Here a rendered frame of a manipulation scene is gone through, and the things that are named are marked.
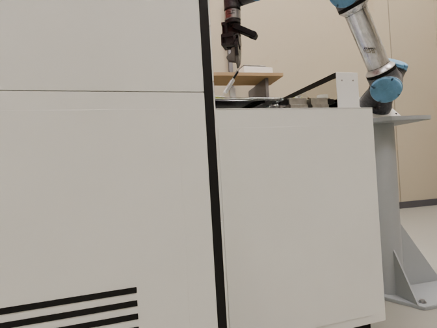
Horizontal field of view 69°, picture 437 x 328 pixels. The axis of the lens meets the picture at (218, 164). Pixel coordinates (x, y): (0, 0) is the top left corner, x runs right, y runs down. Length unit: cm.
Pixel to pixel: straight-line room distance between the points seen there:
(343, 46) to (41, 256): 396
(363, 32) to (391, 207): 78
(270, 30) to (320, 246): 311
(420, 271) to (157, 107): 156
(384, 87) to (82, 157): 117
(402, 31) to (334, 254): 399
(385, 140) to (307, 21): 273
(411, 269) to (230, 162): 120
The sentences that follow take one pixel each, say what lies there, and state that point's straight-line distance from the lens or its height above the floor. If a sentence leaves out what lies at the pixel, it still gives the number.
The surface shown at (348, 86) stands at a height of 91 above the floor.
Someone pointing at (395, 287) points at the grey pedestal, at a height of 5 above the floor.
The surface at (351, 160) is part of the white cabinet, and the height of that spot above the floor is 64.
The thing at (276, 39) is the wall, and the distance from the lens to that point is 391.
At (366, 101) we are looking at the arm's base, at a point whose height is 91.
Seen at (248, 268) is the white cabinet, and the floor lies 33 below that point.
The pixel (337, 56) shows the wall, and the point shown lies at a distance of 420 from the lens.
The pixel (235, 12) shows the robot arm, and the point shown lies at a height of 132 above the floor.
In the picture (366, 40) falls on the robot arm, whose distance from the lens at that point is 145.
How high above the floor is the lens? 65
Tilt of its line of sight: level
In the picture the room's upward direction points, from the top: 3 degrees counter-clockwise
